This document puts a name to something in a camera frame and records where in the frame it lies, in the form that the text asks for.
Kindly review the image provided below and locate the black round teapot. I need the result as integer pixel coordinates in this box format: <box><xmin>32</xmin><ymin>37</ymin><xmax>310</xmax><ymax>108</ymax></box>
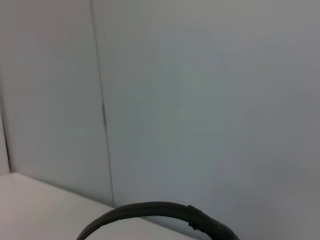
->
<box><xmin>76</xmin><ymin>201</ymin><xmax>241</xmax><ymax>240</ymax></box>

